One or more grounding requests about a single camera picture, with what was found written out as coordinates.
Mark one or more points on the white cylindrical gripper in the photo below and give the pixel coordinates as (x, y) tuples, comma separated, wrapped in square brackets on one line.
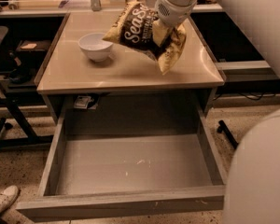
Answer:
[(172, 12)]

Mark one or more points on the brown sea salt chip bag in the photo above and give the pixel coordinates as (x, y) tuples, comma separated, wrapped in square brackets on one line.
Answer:
[(133, 29)]

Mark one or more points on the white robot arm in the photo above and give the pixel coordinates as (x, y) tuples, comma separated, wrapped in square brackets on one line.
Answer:
[(252, 193)]

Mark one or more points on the grey cabinet with beige counter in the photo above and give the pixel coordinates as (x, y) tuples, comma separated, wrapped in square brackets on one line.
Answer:
[(69, 71)]

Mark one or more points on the white label tag under counter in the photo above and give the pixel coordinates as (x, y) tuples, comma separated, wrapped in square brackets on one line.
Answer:
[(82, 102)]

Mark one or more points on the grey open top drawer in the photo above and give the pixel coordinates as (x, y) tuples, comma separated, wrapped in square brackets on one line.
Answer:
[(120, 161)]

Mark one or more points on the white ceramic bowl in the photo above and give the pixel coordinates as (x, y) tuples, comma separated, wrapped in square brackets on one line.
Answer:
[(94, 47)]

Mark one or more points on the black wheeled stand base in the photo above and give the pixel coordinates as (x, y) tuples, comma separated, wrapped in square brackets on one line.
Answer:
[(223, 128)]

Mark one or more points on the white sneaker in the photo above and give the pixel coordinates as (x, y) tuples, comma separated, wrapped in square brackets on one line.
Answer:
[(7, 197)]

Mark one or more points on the black metal table frame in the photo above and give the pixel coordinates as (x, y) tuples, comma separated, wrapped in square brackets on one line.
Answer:
[(31, 139)]

